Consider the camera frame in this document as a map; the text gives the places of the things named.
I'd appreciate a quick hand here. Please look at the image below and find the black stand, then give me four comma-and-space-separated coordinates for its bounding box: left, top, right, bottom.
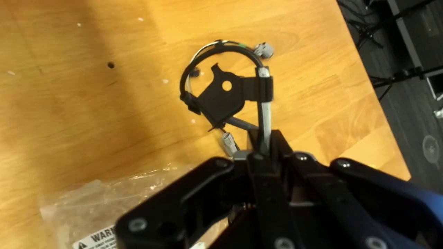
341, 0, 437, 49
370, 65, 443, 101

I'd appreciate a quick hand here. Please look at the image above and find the clear plastic bag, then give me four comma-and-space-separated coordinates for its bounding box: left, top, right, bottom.
39, 163, 229, 249

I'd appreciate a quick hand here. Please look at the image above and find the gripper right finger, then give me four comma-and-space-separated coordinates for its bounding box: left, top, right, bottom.
271, 129, 443, 249

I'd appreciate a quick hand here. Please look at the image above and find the black cabinet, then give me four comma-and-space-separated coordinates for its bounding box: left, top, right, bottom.
387, 0, 443, 101

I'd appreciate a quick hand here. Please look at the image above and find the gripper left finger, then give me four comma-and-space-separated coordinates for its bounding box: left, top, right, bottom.
115, 130, 295, 249

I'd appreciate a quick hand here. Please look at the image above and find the black cable harness with bracket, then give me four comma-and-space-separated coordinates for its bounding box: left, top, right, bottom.
179, 39, 275, 160

